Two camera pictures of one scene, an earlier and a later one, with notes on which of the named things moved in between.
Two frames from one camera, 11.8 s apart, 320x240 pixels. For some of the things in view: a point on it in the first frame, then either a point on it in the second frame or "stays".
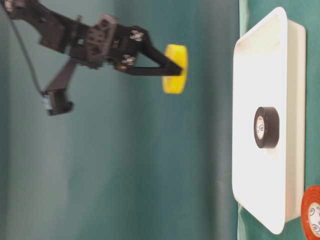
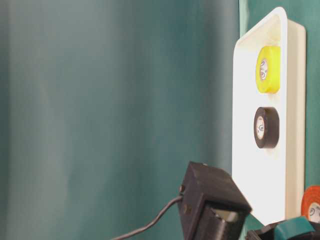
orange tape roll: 310,213 stays
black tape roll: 266,127 stays
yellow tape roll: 176,84 to 268,69
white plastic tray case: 269,70 stays
